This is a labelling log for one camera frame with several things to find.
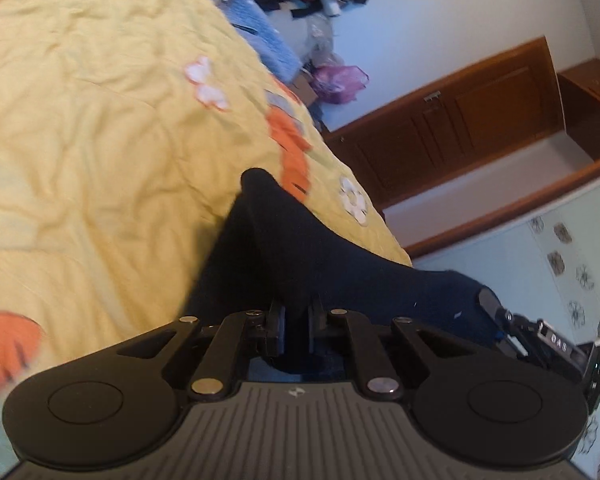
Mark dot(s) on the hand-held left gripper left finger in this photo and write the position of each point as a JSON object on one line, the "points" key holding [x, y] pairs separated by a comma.
{"points": [[278, 331]]}

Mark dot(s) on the brown wooden door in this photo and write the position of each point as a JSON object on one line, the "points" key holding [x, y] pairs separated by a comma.
{"points": [[460, 115]]}

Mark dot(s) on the navy sock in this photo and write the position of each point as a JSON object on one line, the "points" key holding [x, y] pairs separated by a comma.
{"points": [[290, 250]]}

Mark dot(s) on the purple plastic bag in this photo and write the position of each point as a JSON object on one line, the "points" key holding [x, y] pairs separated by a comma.
{"points": [[337, 82]]}

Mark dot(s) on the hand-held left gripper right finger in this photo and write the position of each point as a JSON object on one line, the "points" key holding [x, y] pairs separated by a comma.
{"points": [[313, 329]]}

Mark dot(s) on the cardboard box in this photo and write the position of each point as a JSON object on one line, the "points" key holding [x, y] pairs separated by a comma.
{"points": [[306, 89]]}

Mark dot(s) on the yellow carrot print blanket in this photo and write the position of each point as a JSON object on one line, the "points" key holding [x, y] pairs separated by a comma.
{"points": [[105, 135]]}

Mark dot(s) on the blue fleece towel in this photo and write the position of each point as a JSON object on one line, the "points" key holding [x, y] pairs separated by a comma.
{"points": [[267, 30]]}

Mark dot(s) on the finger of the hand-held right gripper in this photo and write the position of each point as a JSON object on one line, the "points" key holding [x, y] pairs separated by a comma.
{"points": [[495, 310]]}

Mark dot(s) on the clear plastic bag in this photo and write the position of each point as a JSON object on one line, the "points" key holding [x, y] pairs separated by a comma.
{"points": [[315, 35]]}

